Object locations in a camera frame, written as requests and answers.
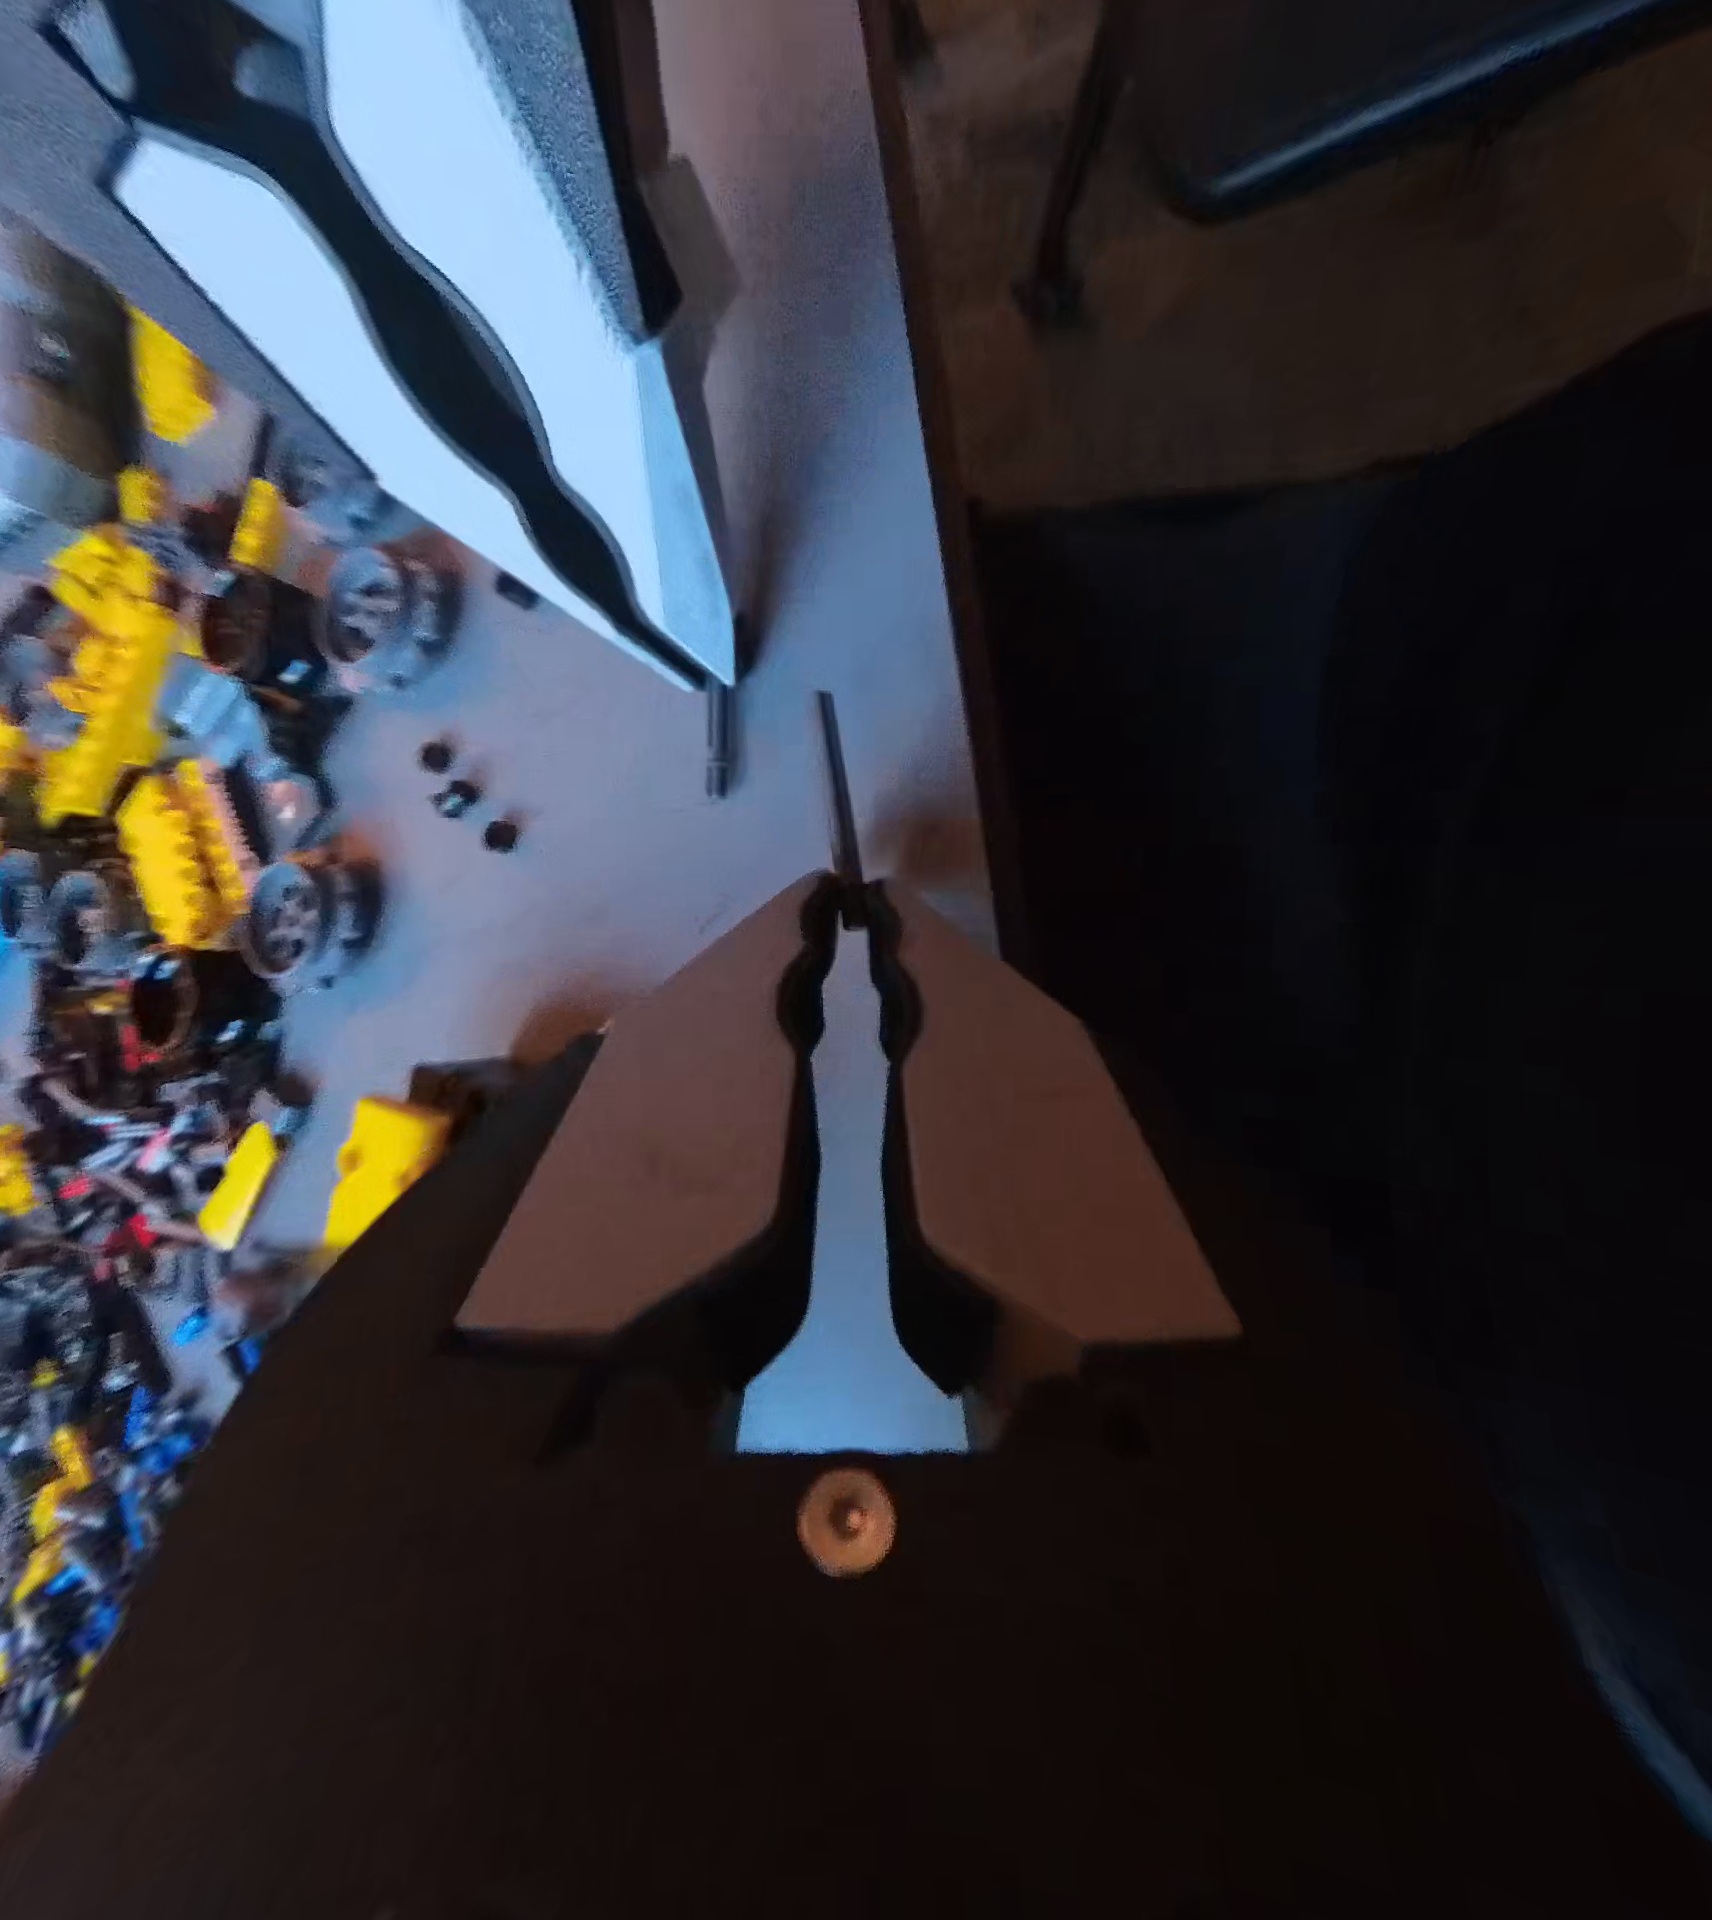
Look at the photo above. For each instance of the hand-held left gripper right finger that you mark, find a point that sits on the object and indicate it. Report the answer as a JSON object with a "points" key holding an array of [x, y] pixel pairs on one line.
{"points": [[1052, 1186]]}

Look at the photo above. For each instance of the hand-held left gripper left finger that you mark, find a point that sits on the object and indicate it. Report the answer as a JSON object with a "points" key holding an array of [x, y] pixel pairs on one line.
{"points": [[630, 1186]]}

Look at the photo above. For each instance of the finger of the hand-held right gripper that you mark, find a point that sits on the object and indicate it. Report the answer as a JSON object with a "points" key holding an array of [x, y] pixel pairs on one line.
{"points": [[315, 316], [495, 226]]}

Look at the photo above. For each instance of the dark grey axle rod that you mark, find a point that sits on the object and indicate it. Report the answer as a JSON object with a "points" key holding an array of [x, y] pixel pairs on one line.
{"points": [[843, 793], [720, 735]]}

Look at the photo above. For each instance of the grey desk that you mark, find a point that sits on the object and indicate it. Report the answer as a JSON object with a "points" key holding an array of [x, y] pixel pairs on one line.
{"points": [[827, 494]]}

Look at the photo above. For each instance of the black rubber tyre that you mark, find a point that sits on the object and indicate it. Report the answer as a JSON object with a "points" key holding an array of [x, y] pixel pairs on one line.
{"points": [[173, 1019], [239, 622]]}

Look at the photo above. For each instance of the grey battery block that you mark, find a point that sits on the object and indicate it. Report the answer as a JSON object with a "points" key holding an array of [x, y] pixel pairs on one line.
{"points": [[2, 486]]}

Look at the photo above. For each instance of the yellow curved panel piece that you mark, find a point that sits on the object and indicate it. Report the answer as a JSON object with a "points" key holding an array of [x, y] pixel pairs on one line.
{"points": [[243, 1186]]}

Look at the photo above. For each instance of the yellow and grey brick assembly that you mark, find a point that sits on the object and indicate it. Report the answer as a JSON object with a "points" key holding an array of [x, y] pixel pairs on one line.
{"points": [[120, 719]]}

